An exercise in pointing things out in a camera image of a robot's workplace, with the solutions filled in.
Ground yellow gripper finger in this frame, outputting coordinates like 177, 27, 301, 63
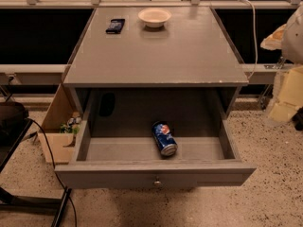
268, 65, 303, 123
260, 25, 286, 51

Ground blue pepsi can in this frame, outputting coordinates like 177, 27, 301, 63
151, 121, 178, 156

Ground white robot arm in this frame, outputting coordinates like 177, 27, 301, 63
260, 6, 303, 125

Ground grey cabinet counter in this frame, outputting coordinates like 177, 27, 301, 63
62, 6, 250, 119

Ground round metal drawer knob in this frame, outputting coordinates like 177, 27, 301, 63
153, 181, 162, 187

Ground open grey top drawer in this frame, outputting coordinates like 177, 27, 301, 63
54, 88, 258, 190

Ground white bowl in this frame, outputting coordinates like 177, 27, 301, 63
138, 8, 171, 28

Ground dark blue snack packet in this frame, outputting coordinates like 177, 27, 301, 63
106, 19, 125, 34

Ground snack items in box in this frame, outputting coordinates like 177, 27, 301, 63
60, 116, 81, 134

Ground open cardboard box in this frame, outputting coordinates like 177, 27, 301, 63
38, 85, 80, 164

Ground black chair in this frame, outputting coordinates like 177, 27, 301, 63
0, 101, 31, 171

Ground black stand base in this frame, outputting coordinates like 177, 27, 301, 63
0, 187, 71, 227

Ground grey rail right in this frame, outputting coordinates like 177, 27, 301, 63
241, 62, 294, 86

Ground grey rail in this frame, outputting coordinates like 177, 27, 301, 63
241, 62, 294, 86
0, 64, 69, 85

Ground white hanging cable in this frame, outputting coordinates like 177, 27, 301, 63
238, 0, 259, 80

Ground black cable on floor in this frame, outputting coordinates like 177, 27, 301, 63
26, 117, 79, 227

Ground grey rail left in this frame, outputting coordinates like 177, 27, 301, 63
0, 64, 69, 85

